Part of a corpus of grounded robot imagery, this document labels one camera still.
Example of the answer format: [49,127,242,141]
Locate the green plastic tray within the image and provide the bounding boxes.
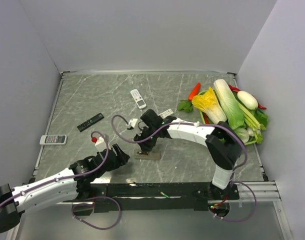
[192,87,257,145]

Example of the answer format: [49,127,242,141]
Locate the red pepper in tray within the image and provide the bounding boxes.
[202,113,210,124]

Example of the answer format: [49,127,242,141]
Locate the black remote control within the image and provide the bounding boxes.
[77,113,105,132]

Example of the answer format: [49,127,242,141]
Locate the white eggplant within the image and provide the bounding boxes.
[237,90,258,110]

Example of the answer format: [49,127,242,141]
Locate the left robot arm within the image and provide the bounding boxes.
[0,144,130,234]

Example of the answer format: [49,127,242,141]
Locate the yellow napa cabbage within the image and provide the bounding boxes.
[192,87,228,124]

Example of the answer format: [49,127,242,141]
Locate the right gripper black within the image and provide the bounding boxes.
[134,125,159,153]

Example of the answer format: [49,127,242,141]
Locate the celery stalks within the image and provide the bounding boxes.
[238,102,266,131]

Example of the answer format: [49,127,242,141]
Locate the green leaf by carrot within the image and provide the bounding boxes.
[176,100,193,113]

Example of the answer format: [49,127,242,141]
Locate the white remote with blue button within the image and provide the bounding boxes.
[133,149,161,161]

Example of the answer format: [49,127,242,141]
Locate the red chili pepper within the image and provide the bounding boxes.
[228,84,267,110]

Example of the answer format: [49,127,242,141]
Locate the white remote middle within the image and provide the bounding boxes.
[159,108,174,119]

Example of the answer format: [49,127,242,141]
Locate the green napa cabbage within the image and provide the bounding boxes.
[213,79,245,130]

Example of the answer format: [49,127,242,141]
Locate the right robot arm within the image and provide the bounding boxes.
[127,109,247,199]

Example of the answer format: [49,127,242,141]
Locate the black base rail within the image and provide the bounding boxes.
[76,182,240,213]

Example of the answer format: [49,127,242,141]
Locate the orange carrot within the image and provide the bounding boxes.
[187,82,201,101]

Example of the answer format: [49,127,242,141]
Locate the green battery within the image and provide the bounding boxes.
[160,191,170,199]

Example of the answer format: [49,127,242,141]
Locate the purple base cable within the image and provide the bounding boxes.
[71,196,122,230]

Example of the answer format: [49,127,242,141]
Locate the white remote far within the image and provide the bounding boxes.
[130,89,147,110]

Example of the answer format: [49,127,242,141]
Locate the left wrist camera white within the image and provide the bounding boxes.
[91,134,109,152]

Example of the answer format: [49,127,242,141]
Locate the bok choy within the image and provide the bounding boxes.
[234,127,263,145]

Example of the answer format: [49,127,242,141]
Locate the white grey remote left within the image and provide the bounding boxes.
[39,135,68,146]

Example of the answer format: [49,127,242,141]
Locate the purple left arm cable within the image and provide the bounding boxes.
[0,131,110,218]

